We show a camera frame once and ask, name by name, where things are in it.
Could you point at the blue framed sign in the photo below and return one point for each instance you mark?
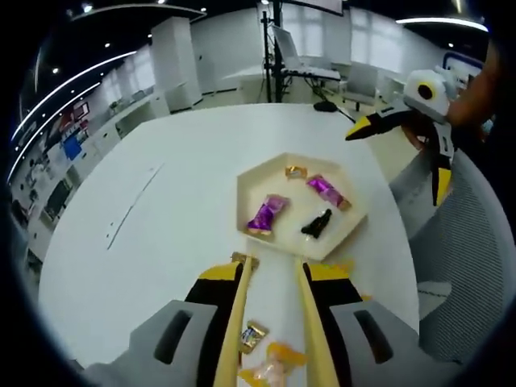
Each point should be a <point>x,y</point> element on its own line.
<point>461,64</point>

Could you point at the white square pillar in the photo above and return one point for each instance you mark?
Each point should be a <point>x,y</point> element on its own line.
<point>177,64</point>

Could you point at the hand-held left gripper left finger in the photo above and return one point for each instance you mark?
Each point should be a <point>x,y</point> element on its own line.
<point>161,338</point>

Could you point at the cream hexagonal container tray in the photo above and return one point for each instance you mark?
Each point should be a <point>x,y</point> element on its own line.
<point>296,201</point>

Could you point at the grey mesh office chair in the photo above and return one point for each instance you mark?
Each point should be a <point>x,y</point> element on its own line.
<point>463,250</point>

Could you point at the black tripod stand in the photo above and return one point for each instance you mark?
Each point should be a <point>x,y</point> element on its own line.
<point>274,52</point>

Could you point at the white cabinet row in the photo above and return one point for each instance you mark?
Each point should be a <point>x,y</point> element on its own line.
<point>133,117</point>

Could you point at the white tilted panel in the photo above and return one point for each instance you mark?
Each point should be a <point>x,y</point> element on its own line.
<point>286,48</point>

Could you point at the small black table object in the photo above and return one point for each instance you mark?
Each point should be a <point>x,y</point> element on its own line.
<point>325,106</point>

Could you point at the blue box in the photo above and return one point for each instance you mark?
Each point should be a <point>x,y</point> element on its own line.
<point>72,147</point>

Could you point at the small black food packet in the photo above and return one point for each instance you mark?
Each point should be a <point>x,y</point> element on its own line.
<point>316,225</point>

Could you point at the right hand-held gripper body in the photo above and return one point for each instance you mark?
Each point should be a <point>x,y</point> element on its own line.
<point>437,101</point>

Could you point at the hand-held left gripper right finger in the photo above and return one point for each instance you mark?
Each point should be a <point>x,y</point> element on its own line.
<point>383,342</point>

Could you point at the purple food packet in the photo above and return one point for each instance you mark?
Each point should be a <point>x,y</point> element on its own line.
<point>268,213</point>
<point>326,191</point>

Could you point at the small gold food packet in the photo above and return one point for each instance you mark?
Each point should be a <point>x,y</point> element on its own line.
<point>296,172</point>
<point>253,336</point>

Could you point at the person's right hand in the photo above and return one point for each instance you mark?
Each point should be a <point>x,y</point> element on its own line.
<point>419,137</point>

